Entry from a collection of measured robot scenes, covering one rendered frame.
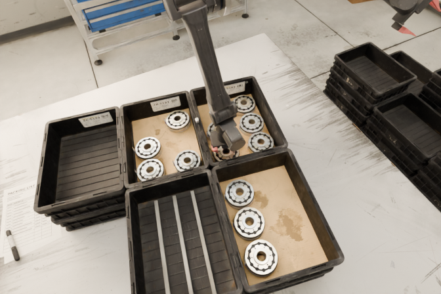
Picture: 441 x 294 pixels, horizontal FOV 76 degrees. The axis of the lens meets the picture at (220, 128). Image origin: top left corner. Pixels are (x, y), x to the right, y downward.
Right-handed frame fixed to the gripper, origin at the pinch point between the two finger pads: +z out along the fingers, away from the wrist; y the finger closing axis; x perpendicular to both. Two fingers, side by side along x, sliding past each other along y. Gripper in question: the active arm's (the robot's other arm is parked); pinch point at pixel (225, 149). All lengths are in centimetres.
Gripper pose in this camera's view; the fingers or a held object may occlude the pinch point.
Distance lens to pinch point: 110.8
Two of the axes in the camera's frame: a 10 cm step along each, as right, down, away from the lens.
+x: -1.8, -8.1, 5.6
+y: 9.8, -1.6, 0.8
